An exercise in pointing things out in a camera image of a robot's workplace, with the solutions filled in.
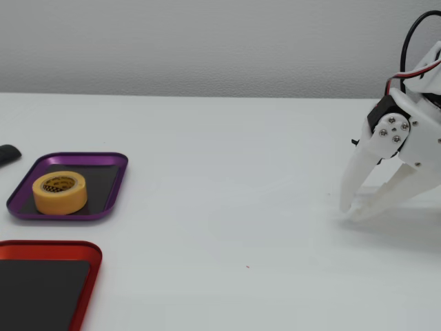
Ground black device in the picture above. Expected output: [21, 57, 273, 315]
[0, 144, 23, 168]

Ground purple metal dish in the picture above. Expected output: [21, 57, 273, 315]
[6, 152, 129, 221]

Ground red white black servo wire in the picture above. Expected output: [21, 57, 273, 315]
[384, 59, 441, 97]

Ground black cable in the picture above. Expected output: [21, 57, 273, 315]
[399, 10, 441, 94]

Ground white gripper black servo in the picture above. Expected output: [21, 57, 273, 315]
[339, 87, 441, 222]

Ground yellow masking tape roll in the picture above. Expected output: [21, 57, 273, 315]
[32, 170, 88, 215]

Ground red metal dish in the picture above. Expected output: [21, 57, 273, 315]
[0, 240, 103, 331]

